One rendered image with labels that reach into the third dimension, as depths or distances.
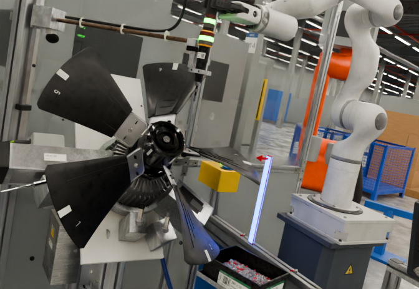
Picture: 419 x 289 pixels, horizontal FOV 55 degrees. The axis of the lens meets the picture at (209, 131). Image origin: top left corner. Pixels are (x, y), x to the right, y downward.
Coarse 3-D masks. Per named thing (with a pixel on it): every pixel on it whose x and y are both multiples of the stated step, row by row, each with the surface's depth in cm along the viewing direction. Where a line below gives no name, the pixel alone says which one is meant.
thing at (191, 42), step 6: (186, 42) 122; (192, 42) 121; (186, 48) 121; (192, 48) 121; (192, 54) 121; (192, 60) 121; (192, 66) 121; (198, 72) 119; (204, 72) 119; (210, 72) 121
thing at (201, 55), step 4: (200, 48) 120; (204, 48) 120; (208, 48) 120; (200, 52) 120; (204, 52) 120; (208, 52) 121; (200, 56) 120; (204, 56) 120; (208, 56) 121; (196, 60) 121; (200, 60) 120; (204, 60) 120; (196, 64) 121; (200, 64) 120; (204, 64) 121; (196, 68) 121; (200, 68) 120; (204, 68) 121; (196, 76) 121; (200, 76) 121; (196, 80) 121; (200, 80) 122
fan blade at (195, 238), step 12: (180, 192) 117; (180, 204) 110; (180, 216) 106; (192, 216) 114; (192, 228) 109; (204, 228) 121; (192, 240) 106; (204, 240) 113; (192, 252) 103; (204, 252) 109; (216, 252) 117; (192, 264) 102
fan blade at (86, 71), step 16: (64, 64) 113; (80, 64) 115; (96, 64) 116; (64, 80) 113; (80, 80) 114; (96, 80) 115; (112, 80) 116; (48, 96) 112; (64, 96) 113; (80, 96) 114; (96, 96) 115; (112, 96) 116; (64, 112) 114; (80, 112) 114; (96, 112) 115; (112, 112) 116; (128, 112) 116; (96, 128) 116; (112, 128) 116
